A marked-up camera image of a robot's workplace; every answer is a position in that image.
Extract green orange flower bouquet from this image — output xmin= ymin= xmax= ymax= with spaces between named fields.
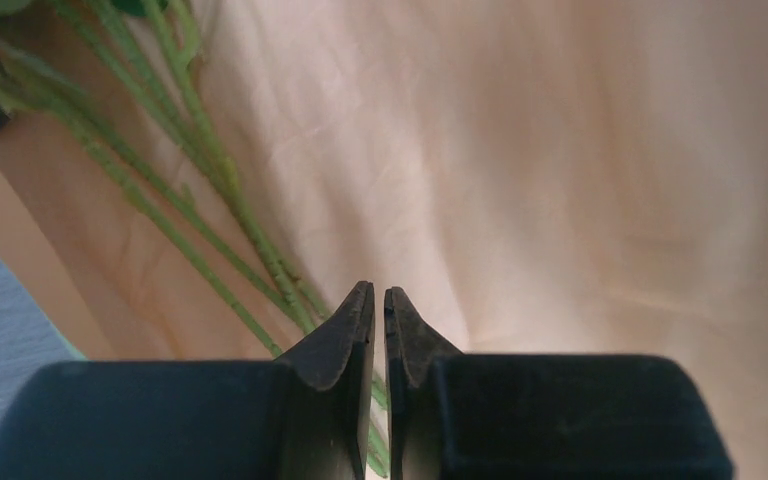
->
xmin=0 ymin=1 xmax=768 ymax=479

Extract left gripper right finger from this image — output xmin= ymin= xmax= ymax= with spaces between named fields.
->
xmin=384 ymin=287 xmax=734 ymax=479

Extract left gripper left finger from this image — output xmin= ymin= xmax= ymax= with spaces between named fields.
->
xmin=0 ymin=281 xmax=375 ymax=479

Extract pink flowers with green stems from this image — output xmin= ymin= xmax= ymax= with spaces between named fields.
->
xmin=0 ymin=0 xmax=392 ymax=480

